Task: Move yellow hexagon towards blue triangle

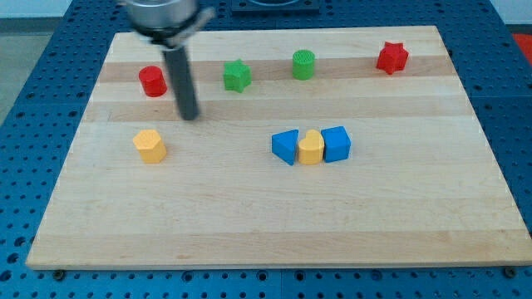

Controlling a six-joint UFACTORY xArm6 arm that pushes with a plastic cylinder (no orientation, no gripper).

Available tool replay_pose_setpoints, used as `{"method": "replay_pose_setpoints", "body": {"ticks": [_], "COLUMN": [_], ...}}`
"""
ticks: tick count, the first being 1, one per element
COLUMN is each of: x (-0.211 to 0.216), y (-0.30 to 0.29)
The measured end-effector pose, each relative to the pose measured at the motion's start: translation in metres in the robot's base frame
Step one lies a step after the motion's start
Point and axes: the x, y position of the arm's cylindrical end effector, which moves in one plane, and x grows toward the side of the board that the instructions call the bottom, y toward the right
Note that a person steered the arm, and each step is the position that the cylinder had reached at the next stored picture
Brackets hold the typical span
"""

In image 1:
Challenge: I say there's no blue cube block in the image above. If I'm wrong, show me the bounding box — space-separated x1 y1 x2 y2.
321 126 352 163

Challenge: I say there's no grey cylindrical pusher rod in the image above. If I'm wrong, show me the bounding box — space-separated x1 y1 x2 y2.
163 47 200 120

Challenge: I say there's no red cylinder block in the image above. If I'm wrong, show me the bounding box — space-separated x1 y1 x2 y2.
138 66 167 97

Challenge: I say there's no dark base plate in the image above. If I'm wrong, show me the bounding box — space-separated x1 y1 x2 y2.
229 0 322 14

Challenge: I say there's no wooden board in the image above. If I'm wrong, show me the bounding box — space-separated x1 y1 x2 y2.
27 26 531 270

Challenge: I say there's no blue triangle block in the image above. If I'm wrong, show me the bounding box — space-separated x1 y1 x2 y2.
271 130 299 165

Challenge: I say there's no yellow heart block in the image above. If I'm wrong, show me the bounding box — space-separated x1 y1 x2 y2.
298 130 325 165

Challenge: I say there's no red star block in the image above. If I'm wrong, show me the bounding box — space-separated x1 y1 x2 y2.
376 42 409 75

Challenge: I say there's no green cylinder block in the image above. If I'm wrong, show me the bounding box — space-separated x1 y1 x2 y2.
292 49 315 81

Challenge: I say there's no yellow hexagon block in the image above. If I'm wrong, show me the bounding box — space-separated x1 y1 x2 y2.
132 130 167 164

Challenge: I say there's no green star block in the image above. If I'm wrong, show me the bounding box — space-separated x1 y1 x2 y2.
223 59 252 93

